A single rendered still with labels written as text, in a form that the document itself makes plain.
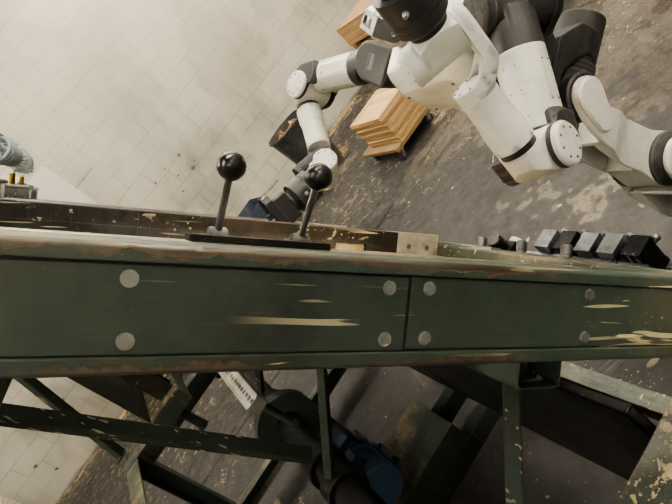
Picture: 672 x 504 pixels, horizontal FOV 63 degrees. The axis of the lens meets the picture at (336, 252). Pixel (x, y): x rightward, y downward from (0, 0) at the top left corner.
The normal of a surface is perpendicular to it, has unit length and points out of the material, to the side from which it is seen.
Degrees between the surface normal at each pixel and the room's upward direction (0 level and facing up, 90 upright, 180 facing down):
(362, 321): 90
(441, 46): 105
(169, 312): 90
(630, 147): 90
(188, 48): 90
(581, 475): 0
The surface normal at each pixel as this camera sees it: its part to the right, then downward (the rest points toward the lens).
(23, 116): 0.42, 0.07
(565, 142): 0.58, -0.19
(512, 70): -0.78, 0.16
